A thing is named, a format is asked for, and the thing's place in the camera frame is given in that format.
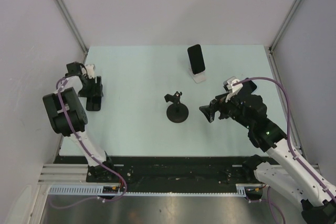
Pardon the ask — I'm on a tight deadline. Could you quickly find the aluminium frame post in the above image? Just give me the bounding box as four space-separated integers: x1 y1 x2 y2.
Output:
54 0 88 56
269 0 320 51

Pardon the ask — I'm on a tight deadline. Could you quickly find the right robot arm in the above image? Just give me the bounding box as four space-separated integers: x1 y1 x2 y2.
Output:
199 94 335 223

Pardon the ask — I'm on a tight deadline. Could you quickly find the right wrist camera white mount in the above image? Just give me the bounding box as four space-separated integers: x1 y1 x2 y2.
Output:
223 77 243 103

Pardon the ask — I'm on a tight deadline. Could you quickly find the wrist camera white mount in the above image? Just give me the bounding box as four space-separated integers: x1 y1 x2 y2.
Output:
223 77 243 103
83 64 96 79

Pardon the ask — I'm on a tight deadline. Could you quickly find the white slotted cable duct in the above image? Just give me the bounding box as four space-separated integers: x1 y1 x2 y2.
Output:
48 185 261 197

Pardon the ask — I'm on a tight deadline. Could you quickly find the white phone stand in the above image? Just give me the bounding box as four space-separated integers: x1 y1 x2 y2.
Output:
188 65 206 83

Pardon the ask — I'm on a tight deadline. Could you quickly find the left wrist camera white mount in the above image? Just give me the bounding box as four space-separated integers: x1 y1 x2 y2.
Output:
83 64 96 79

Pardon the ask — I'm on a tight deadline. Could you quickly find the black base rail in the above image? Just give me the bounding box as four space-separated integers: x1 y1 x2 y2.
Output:
54 155 275 193

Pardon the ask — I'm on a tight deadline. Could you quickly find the right aluminium frame post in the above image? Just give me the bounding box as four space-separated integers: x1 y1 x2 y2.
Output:
269 0 320 51

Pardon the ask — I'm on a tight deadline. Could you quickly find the black round-base phone stand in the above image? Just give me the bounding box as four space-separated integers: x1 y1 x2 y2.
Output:
164 91 189 123

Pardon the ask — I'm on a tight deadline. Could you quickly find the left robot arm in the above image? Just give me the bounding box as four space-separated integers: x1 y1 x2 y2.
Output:
43 61 116 183

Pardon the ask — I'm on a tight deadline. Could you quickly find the black phone on white stand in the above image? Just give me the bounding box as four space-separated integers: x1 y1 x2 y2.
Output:
187 44 205 75

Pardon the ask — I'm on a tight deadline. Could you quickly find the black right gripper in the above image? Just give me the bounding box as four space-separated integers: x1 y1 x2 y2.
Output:
199 89 253 130

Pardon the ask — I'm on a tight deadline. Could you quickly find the left aluminium frame post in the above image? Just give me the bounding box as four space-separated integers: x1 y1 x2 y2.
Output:
54 0 88 56

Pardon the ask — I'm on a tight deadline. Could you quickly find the blue-edged phone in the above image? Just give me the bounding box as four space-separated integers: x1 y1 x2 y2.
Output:
238 80 257 96

